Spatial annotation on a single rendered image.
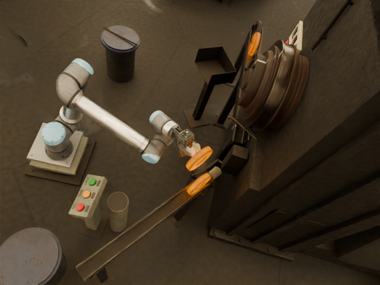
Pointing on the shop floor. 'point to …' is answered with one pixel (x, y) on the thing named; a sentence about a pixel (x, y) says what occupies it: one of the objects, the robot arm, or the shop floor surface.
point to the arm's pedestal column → (64, 173)
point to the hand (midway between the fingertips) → (200, 156)
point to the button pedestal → (96, 223)
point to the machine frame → (313, 147)
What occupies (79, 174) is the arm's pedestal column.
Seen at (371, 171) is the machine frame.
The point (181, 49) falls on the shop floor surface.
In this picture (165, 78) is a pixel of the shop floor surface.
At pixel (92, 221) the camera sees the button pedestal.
